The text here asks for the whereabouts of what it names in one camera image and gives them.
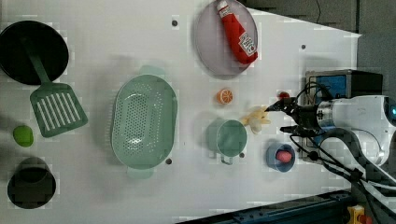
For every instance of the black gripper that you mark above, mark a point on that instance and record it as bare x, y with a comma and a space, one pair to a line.
305, 116

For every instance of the peeled plush banana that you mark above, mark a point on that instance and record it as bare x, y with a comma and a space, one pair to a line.
256, 119

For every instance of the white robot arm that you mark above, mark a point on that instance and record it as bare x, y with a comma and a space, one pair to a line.
371, 114

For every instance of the small red plush strawberry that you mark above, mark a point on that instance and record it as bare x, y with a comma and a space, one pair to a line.
283, 95

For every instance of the blue cup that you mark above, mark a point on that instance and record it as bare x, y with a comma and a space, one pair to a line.
274, 163

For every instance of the pink plush strawberry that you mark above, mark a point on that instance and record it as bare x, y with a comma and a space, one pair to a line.
283, 156

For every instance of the green mug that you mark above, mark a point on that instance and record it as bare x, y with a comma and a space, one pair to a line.
226, 137

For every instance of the orange slice toy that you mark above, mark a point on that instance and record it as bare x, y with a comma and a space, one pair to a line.
224, 96

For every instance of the red plush ketchup bottle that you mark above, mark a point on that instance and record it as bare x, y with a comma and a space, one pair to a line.
240, 42

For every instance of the grey round plate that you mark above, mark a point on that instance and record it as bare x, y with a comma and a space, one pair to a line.
211, 41

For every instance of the green colander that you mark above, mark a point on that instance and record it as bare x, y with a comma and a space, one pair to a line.
144, 122

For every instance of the green slotted spatula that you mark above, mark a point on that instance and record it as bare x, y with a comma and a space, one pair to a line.
56, 107

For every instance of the black round pan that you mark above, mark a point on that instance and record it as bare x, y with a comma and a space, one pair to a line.
50, 45

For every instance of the black cylindrical cup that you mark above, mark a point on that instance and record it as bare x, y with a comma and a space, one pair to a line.
32, 185

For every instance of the green lime toy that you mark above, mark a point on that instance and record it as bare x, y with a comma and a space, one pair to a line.
23, 136

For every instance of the blue metal frame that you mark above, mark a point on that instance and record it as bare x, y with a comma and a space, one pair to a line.
327, 208

